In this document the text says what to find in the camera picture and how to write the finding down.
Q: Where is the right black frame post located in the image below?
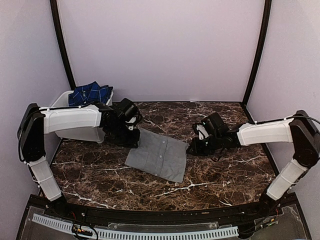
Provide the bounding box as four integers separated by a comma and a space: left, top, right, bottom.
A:
241, 0, 272, 109

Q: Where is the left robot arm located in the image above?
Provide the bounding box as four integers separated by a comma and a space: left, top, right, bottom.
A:
17, 98, 142, 218

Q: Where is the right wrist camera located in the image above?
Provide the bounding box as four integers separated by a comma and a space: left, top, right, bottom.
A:
192, 123, 212, 141

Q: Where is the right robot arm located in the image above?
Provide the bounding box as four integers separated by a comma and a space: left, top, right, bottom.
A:
186, 110, 320, 217

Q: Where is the left black frame post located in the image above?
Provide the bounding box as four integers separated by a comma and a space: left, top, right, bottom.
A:
49, 0, 76, 90

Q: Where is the blue plaid shirt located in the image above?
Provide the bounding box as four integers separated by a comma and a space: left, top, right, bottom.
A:
68, 81, 113, 107

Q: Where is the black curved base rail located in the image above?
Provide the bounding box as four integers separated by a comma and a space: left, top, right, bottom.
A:
24, 193, 297, 226

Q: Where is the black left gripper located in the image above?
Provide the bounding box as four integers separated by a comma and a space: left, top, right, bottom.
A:
107, 121, 141, 148

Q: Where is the grey long sleeve shirt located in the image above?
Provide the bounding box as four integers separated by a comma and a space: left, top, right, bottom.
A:
125, 128, 188, 183

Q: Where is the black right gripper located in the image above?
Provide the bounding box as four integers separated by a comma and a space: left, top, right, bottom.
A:
186, 133, 222, 157

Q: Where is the black frame post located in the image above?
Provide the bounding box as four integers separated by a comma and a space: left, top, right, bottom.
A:
241, 0, 272, 109
49, 0, 76, 90

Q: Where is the white slotted cable duct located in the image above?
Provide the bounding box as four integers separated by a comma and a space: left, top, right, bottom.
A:
32, 213, 239, 240

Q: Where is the white plastic bin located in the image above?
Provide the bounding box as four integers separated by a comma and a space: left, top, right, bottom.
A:
51, 90, 106, 144

